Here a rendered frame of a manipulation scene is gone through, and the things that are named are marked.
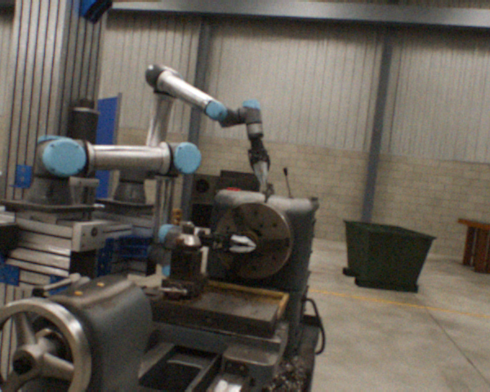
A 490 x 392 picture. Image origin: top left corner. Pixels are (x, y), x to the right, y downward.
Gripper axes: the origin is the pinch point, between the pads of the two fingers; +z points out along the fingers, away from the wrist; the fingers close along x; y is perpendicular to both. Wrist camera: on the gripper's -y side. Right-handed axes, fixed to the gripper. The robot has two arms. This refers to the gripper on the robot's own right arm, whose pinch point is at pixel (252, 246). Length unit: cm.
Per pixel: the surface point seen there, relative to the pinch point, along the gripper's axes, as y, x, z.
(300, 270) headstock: -30.9, -12.3, 16.4
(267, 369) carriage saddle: 59, -19, 18
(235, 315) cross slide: 48, -11, 7
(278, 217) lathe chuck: -15.0, 10.5, 6.0
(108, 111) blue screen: -426, 101, -324
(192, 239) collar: 42.6, 5.8, -8.7
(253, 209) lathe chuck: -14.9, 12.5, -4.2
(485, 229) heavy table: -785, -19, 313
